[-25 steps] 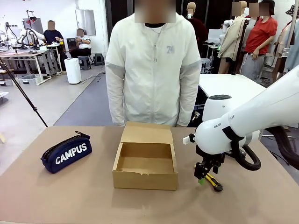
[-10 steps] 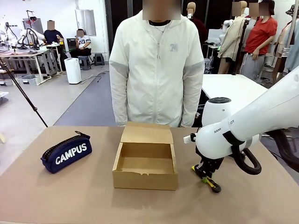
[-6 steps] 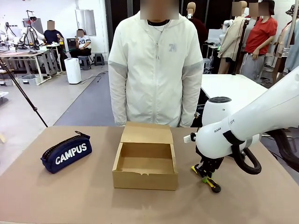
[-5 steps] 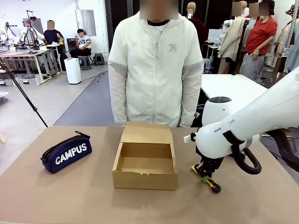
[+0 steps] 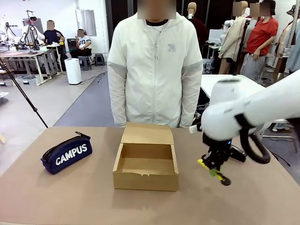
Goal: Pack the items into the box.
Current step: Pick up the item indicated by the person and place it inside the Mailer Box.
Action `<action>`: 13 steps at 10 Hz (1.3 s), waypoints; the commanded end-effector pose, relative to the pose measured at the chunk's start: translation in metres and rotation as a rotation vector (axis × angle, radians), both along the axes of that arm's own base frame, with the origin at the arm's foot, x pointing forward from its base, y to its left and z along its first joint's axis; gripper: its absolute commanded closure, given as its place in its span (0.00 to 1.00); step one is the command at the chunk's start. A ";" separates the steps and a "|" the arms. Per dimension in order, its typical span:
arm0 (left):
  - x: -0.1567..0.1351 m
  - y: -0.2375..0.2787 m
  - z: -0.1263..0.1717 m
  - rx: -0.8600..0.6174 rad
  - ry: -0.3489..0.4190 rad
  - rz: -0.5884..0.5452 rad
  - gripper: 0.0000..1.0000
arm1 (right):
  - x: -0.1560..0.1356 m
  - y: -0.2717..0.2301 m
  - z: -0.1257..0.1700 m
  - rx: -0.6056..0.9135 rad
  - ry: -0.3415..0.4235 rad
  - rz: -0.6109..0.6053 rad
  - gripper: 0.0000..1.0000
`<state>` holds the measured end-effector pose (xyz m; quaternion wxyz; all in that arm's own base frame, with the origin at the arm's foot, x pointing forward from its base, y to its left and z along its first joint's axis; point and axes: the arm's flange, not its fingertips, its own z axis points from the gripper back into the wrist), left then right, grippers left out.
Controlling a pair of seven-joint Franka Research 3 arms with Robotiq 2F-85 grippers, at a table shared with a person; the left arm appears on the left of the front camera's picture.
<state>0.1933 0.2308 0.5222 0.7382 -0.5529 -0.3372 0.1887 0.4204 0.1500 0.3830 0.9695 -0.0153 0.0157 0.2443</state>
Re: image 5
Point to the seated person in white shirt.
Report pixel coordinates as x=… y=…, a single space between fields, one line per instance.
x=83 y=44

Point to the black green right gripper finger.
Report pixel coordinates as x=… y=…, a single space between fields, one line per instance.
x=221 y=177
x=205 y=164

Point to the brown cardboard box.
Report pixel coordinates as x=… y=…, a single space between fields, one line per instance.
x=145 y=181

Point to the mannequin in beige coat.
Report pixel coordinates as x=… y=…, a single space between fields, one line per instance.
x=230 y=42

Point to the mannequin in red shirt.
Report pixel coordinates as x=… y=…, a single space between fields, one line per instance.
x=260 y=37

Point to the person in white jacket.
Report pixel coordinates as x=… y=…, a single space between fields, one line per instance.
x=154 y=70

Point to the grey plastic stool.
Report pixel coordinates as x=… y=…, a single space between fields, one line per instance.
x=84 y=63
x=99 y=59

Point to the black tripod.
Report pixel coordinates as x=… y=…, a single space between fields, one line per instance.
x=25 y=98

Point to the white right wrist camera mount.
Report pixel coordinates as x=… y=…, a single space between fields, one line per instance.
x=194 y=129

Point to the seated person in dark shirt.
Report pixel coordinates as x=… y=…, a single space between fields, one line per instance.
x=52 y=38

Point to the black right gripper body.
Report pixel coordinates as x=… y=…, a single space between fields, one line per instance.
x=216 y=152

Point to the clear plastic bin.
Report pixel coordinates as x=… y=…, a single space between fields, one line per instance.
x=28 y=80

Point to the white table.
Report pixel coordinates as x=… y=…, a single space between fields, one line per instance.
x=208 y=84

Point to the tan mannequin in dark top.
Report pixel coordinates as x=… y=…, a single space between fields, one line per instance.
x=198 y=25

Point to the white air purifier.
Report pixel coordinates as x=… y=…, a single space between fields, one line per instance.
x=73 y=71

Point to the mirror panel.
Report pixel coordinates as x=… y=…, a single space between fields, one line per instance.
x=86 y=22

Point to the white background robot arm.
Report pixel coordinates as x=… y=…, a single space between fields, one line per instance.
x=31 y=31

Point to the grey workbench table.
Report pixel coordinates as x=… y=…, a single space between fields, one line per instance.
x=21 y=54

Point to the navy CAMPUS pencil case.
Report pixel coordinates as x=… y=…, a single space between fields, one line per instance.
x=68 y=153

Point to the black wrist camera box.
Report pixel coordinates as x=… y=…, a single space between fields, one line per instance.
x=238 y=154

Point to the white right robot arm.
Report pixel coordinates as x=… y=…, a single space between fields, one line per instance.
x=222 y=112

